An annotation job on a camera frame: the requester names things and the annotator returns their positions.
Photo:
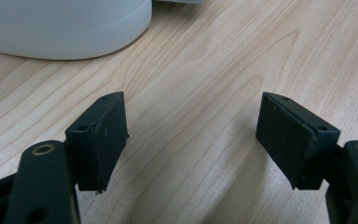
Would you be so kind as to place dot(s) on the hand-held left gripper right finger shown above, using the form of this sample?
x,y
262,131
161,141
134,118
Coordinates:
x,y
292,140

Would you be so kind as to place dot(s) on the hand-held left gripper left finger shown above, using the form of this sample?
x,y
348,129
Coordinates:
x,y
101,146

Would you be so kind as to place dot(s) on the large white round container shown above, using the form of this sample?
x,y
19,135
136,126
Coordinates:
x,y
62,28

